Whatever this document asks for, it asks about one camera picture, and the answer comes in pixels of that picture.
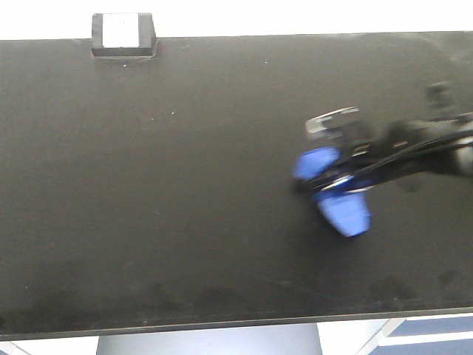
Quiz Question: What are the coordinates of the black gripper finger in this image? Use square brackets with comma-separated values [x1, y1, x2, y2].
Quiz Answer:
[293, 166, 373, 192]

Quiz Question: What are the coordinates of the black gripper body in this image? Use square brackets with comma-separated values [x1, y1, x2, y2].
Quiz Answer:
[332, 118, 418, 174]

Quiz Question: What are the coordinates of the blue microfiber cloth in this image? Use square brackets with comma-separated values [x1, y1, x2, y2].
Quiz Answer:
[292, 146, 371, 238]

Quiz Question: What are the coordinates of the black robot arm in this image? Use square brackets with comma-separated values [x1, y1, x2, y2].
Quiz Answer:
[293, 81, 472, 193]

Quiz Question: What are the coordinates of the blue cabinet drawer right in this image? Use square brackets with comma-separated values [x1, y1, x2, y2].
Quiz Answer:
[359, 313, 472, 354]

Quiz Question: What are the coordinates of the black benchtop socket box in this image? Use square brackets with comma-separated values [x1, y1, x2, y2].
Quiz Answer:
[91, 13, 157, 57]

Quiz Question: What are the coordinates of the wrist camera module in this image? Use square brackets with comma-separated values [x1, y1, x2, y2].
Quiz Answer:
[304, 106, 359, 140]

